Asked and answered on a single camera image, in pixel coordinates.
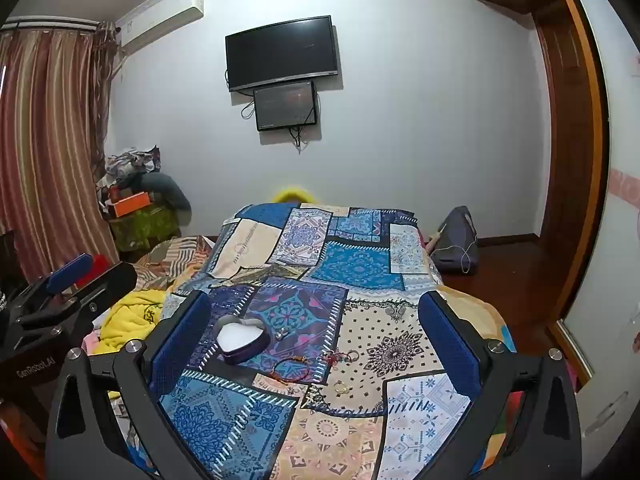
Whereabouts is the orange box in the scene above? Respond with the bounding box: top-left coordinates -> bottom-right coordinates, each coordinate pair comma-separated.
111,191 -> 153,218

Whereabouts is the small black monitor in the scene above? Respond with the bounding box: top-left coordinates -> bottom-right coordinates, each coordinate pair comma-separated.
252,80 -> 319,132

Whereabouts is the pile of clothes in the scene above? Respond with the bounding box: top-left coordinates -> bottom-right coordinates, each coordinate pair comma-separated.
97,145 -> 163,196

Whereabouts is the curtain rod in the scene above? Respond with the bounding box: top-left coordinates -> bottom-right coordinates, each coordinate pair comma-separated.
0,17 -> 101,33

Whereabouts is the purple heart-shaped box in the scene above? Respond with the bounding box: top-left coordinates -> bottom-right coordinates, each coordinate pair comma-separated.
216,316 -> 273,366

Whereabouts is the white air conditioner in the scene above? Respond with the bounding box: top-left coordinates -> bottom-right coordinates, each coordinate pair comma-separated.
117,0 -> 206,56

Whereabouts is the grey bag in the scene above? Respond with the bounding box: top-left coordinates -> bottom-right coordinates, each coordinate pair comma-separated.
430,206 -> 481,273

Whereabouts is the striped brown curtain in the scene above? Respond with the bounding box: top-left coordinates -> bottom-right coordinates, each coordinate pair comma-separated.
0,22 -> 121,281

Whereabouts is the yellow round object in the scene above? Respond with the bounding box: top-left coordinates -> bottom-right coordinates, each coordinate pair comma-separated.
272,187 -> 321,206

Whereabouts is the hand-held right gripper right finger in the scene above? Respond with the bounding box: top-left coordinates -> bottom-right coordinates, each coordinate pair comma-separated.
417,290 -> 583,480

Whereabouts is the striped blanket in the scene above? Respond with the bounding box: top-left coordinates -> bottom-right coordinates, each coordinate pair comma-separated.
132,234 -> 218,293

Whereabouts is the wooden door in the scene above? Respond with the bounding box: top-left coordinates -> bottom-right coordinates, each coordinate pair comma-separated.
530,0 -> 611,376

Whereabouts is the white cable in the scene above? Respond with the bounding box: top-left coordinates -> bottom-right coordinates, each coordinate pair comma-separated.
432,212 -> 478,275

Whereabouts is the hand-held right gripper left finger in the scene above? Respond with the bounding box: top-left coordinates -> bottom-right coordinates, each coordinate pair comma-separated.
45,290 -> 221,480

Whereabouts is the red string bracelet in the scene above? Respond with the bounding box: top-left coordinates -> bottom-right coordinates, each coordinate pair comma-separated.
320,349 -> 358,368

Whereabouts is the patchwork printed blanket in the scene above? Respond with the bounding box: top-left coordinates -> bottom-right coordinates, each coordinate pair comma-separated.
107,202 -> 506,480

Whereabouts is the green patterned box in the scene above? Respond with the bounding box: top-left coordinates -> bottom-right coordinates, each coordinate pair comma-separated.
107,204 -> 182,253

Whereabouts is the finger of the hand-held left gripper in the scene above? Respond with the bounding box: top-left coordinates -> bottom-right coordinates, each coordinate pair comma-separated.
15,261 -> 139,333
7,253 -> 96,321

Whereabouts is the white wardrobe door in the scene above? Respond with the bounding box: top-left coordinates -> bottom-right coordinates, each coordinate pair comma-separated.
560,0 -> 640,441

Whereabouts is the yellow fleece blanket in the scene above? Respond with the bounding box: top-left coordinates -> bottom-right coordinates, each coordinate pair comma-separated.
92,287 -> 173,356

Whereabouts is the braided brown bracelet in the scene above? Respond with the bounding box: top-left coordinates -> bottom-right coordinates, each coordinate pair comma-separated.
267,355 -> 313,386

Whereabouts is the large black television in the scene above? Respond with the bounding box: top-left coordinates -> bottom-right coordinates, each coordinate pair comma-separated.
225,15 -> 340,93

